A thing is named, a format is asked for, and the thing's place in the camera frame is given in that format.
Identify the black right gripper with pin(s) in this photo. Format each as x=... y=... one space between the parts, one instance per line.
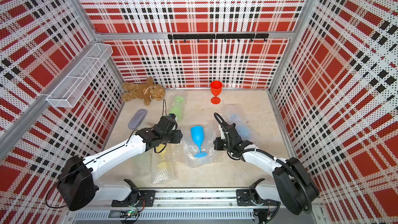
x=217 y=143

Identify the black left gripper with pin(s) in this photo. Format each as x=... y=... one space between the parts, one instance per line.
x=178 y=137

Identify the clear bubble wrap sheet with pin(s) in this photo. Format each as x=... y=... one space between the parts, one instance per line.
x=207 y=146
x=181 y=155

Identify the blue wine glass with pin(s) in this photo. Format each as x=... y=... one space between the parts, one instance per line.
x=197 y=134

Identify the red wine glass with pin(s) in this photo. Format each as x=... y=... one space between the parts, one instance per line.
x=216 y=88

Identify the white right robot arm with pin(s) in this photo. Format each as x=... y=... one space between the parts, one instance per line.
x=293 y=186

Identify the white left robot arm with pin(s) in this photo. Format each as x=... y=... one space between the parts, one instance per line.
x=78 y=183

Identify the wrapped light blue glass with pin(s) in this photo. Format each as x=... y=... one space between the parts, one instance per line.
x=236 y=115

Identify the wrapped bright green glass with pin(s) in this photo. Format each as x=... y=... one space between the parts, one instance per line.
x=177 y=107

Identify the wrapped yellow glass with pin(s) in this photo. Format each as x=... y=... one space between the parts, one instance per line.
x=162 y=168

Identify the brown teddy bear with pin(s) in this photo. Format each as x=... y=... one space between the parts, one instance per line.
x=148 y=91

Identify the green circuit board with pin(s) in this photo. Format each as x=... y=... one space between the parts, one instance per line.
x=129 y=214

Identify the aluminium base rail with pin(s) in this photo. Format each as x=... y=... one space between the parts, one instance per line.
x=199 y=197

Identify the white wire mesh shelf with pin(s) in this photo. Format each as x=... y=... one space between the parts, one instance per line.
x=69 y=91

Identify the black wall hook rail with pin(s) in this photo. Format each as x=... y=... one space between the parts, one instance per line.
x=249 y=36

